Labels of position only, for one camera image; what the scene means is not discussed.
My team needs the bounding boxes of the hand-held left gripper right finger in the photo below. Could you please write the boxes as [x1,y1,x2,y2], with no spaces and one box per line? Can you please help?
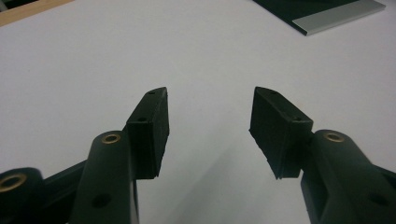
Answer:
[248,86,396,224]

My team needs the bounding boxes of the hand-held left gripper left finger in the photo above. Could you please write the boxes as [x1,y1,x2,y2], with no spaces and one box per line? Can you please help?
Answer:
[68,87,171,224]

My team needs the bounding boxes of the black tray with silver edges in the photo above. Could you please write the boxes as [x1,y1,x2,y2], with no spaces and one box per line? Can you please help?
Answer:
[252,0,387,36]

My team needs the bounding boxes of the white table cover sheet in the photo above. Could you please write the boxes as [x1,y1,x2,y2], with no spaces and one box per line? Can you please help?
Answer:
[0,0,396,224]

